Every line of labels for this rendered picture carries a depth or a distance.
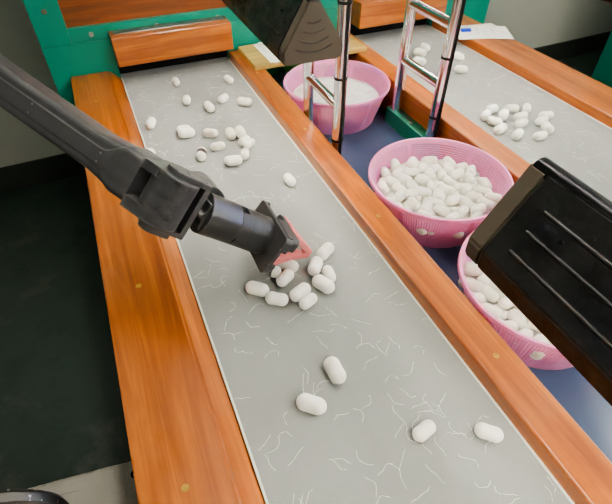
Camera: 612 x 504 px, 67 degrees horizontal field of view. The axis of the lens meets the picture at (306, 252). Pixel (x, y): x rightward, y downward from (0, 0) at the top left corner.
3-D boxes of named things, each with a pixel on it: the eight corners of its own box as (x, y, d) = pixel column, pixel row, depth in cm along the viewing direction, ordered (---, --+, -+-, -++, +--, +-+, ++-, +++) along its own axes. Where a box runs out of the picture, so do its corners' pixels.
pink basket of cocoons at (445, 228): (450, 283, 80) (463, 243, 73) (336, 213, 93) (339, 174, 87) (524, 214, 93) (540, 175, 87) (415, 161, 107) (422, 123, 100)
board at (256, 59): (255, 71, 121) (255, 66, 120) (238, 50, 130) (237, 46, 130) (367, 51, 130) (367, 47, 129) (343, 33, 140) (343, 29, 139)
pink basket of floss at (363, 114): (366, 151, 110) (370, 115, 103) (266, 128, 117) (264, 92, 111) (398, 103, 127) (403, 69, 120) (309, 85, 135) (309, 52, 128)
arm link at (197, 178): (139, 230, 56) (174, 169, 54) (120, 191, 64) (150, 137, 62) (220, 258, 64) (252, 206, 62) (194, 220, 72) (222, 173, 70)
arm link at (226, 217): (191, 238, 59) (212, 199, 57) (175, 214, 64) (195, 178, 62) (234, 252, 63) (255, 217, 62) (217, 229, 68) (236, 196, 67)
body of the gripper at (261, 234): (272, 202, 71) (233, 185, 66) (297, 244, 64) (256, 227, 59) (248, 234, 73) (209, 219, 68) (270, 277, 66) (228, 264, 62)
